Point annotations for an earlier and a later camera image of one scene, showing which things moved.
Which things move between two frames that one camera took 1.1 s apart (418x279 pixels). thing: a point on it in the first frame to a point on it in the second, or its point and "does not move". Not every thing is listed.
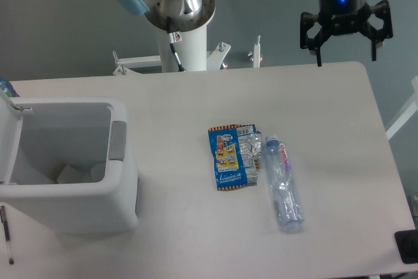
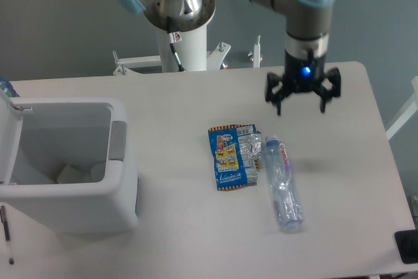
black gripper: (343, 10) to (302, 75)
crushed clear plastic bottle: (283, 183) does not move
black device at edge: (407, 244) does not move
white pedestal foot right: (257, 53) does not move
